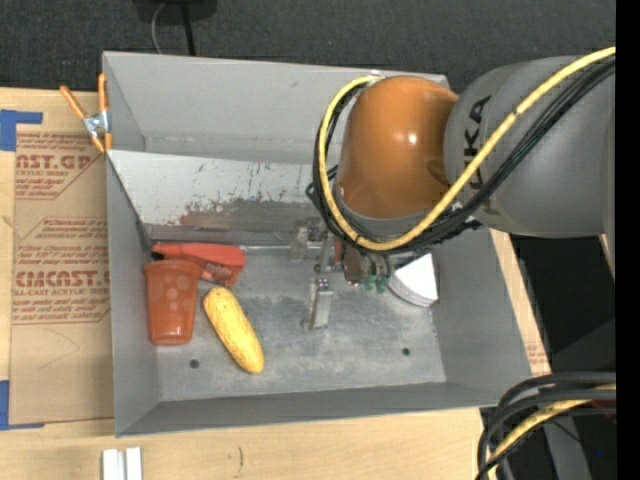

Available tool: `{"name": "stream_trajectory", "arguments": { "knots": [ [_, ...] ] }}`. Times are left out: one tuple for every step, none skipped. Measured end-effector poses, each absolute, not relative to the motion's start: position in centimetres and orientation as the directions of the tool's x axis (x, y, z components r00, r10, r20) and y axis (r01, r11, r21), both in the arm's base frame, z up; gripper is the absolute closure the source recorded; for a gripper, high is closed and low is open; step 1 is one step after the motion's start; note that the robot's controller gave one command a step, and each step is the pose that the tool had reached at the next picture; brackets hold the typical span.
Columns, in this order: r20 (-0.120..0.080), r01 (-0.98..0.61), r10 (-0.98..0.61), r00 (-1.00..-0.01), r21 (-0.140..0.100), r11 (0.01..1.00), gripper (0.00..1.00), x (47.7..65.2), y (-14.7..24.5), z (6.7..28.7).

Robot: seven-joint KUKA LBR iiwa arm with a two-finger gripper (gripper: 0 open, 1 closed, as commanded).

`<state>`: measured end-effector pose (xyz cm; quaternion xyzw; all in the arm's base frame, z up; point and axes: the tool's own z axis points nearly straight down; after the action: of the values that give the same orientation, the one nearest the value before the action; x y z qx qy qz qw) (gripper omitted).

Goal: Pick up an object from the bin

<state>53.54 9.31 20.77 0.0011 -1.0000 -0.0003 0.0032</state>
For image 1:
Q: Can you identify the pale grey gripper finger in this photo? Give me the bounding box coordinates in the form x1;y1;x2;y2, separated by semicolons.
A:
300;276;336;331
288;220;327;262

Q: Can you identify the grey metal bin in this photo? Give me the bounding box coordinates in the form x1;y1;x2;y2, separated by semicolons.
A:
101;50;534;439

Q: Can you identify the yellow toy corn cob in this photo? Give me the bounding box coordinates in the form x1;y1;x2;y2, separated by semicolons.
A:
201;286;266;375

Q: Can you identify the orange plastic cup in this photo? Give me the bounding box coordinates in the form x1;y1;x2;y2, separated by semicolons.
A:
143;259;204;346

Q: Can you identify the brown cardboard board, red print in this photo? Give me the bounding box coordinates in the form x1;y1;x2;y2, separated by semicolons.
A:
0;86;553;430

